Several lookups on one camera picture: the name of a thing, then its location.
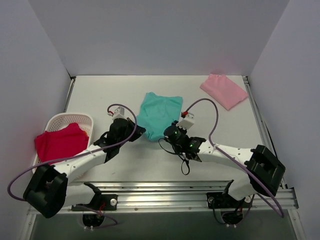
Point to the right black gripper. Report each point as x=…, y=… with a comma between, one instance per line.
x=167, y=132

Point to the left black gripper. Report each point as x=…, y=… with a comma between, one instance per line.
x=135, y=130

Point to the teal t shirt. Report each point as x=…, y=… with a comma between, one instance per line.
x=157, y=113

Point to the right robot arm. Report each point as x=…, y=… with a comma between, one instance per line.
x=264, y=170

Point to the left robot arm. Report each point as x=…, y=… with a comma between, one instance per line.
x=52, y=187

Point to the folded pink t shirt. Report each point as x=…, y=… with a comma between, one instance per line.
x=222, y=89

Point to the white plastic laundry basket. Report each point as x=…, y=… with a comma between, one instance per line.
x=62, y=120

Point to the crimson t shirt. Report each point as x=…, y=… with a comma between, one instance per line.
x=63, y=143

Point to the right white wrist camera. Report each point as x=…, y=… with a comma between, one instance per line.
x=187, y=120

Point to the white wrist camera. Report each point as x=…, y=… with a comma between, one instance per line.
x=187, y=120
x=118, y=113

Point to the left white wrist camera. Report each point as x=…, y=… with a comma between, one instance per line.
x=118, y=113

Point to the aluminium rail frame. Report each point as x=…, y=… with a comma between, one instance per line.
x=143, y=175

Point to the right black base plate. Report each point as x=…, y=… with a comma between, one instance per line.
x=220, y=200

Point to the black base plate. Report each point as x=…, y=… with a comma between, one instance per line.
x=110, y=201
x=220, y=200

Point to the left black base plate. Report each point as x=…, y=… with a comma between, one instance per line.
x=110, y=201

